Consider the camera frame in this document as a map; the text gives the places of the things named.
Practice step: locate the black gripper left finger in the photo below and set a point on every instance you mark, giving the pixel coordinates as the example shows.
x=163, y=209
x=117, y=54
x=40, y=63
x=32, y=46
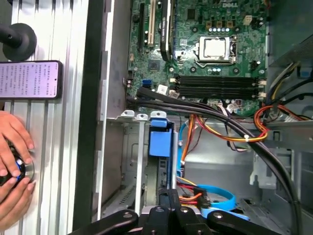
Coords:
x=156, y=222

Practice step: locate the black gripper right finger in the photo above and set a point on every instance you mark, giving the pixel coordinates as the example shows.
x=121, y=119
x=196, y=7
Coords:
x=188, y=222

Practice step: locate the hard disk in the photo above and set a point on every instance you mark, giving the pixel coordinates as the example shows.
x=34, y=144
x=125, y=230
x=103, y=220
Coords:
x=160, y=142

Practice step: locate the metal disk bay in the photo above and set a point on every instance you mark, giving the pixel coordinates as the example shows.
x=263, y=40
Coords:
x=140, y=159

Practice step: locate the person's right hand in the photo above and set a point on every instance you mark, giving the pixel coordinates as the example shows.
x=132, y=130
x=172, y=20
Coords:
x=14, y=203

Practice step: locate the person's left hand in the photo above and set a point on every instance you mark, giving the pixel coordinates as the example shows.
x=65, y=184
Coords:
x=14, y=132

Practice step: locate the metal optical drive cage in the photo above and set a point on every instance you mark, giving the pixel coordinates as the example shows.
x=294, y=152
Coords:
x=264, y=176

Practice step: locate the black RAM slot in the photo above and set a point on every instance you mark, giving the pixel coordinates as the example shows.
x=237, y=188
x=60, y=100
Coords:
x=217, y=78
x=217, y=89
x=217, y=83
x=217, y=95

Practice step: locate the black open PC case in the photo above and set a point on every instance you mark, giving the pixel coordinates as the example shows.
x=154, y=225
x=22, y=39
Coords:
x=88, y=98

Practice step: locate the thin metal locking lever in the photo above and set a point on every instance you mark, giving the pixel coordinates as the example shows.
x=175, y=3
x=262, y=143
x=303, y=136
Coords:
x=215, y=65

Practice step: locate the metal socket cover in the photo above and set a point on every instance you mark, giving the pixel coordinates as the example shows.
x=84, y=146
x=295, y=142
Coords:
x=202, y=49

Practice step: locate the silver CPU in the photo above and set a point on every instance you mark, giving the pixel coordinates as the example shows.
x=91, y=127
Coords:
x=215, y=49

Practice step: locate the black CPU socket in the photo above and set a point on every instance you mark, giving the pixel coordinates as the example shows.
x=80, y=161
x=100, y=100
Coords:
x=233, y=49

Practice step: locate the green motherboard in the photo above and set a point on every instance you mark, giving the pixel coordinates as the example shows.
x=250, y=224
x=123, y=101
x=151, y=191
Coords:
x=244, y=44

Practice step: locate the black smartphone lit screen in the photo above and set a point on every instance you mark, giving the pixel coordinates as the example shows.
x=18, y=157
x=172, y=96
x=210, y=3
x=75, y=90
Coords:
x=29, y=78

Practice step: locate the black graphics card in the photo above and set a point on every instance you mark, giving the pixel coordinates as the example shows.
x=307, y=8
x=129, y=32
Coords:
x=166, y=29

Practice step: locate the white expansion slot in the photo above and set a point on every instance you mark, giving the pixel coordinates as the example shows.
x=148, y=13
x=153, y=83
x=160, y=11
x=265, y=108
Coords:
x=151, y=24

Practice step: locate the black expansion slot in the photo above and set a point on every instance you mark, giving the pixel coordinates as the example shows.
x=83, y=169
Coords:
x=141, y=24

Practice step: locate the grey power supply unit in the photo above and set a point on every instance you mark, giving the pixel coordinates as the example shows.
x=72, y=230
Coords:
x=291, y=24

